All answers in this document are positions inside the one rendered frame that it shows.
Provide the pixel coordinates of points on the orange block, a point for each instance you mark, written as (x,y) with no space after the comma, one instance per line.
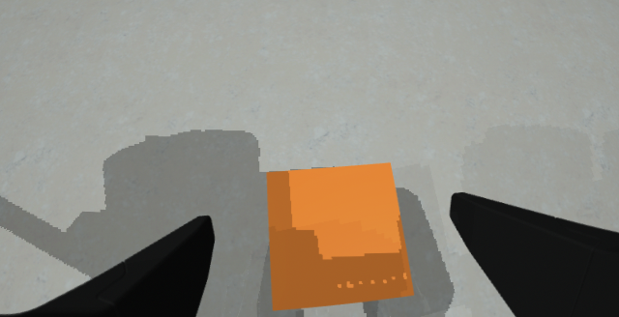
(336,237)

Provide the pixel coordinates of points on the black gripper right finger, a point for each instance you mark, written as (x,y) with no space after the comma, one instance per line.
(542,266)

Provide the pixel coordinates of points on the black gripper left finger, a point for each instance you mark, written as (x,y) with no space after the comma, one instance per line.
(165,279)

